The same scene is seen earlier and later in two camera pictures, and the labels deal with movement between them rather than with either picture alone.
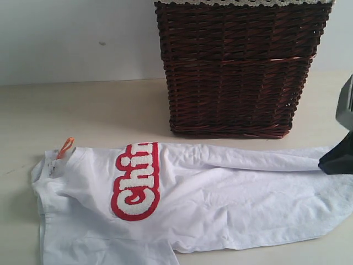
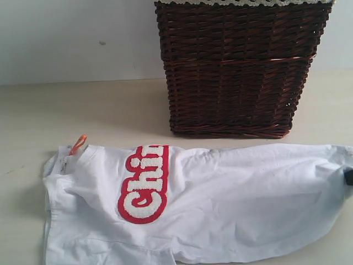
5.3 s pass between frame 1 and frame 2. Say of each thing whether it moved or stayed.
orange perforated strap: moved
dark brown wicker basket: stayed
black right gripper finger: moved
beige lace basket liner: stayed
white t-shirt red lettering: moved
